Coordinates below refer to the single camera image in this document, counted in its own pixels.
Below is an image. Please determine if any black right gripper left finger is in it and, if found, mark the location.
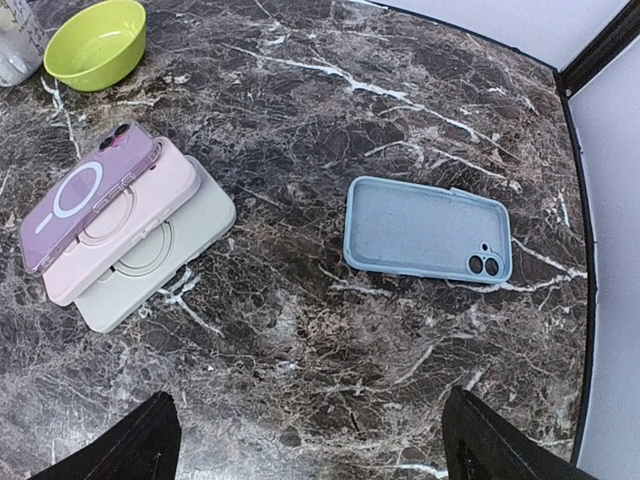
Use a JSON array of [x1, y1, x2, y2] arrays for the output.
[[33, 391, 181, 479]]

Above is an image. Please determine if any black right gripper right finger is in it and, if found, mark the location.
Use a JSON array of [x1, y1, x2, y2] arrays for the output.
[[442, 386, 592, 480]]

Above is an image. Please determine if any light blue phone case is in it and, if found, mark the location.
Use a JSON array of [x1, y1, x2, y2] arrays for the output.
[[343, 176, 513, 285]]

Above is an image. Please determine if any beige phone case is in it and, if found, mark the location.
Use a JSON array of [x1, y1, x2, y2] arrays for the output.
[[75, 156, 236, 333]]

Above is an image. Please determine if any clear purple phone case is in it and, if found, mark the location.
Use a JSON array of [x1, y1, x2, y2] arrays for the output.
[[19, 120, 161, 275]]

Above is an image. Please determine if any pink phone case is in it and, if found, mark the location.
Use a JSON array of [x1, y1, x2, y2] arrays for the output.
[[43, 136, 201, 306]]

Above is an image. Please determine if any lime green bowl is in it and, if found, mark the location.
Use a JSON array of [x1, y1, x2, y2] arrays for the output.
[[43, 1, 147, 92]]

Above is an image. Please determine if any white floral mug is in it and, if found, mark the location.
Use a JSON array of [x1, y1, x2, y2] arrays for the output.
[[1, 0, 48, 87]]

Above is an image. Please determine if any black right frame post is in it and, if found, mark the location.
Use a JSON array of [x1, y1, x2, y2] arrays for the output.
[[555, 0, 639, 98]]

